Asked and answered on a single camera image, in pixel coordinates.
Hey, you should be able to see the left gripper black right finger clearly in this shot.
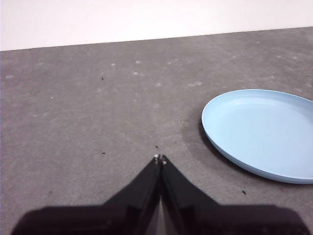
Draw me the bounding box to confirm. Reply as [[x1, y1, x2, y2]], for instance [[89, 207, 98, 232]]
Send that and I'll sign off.
[[160, 154, 312, 235]]

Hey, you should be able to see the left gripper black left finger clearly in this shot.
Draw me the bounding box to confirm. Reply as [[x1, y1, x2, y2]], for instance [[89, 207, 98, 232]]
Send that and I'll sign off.
[[11, 154, 162, 235]]

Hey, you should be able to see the light blue round plate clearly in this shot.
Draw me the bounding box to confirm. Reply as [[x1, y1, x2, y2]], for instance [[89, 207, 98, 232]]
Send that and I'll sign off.
[[201, 89, 313, 185]]

